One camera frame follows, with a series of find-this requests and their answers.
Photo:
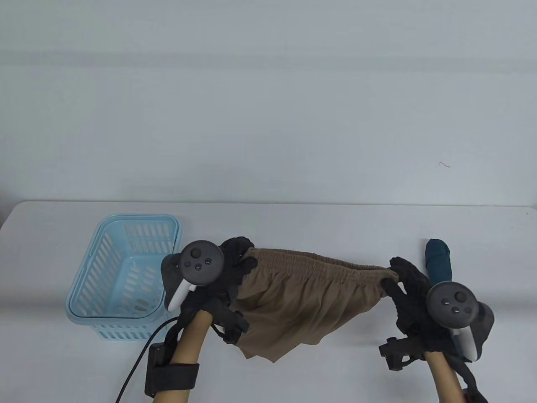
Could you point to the light blue plastic basket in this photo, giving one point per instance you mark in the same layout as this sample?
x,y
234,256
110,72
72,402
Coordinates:
x,y
109,260

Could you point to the person's right forearm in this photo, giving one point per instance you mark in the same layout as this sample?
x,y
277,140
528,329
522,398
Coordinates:
x,y
442,378

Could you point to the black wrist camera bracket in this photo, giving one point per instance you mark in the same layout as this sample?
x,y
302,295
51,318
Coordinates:
x,y
398,350
233,323

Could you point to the person's left forearm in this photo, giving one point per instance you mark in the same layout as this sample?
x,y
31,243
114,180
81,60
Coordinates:
x,y
188,344

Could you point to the person's left hand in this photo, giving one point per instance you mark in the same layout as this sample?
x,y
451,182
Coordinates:
x,y
235,268

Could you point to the brown garment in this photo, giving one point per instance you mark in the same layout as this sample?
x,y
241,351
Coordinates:
x,y
302,302

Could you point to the dark teal shorts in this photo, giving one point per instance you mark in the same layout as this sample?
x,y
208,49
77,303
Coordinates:
x,y
438,260

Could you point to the person's right hand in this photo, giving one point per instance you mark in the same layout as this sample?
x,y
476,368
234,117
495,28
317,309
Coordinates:
x,y
413,302

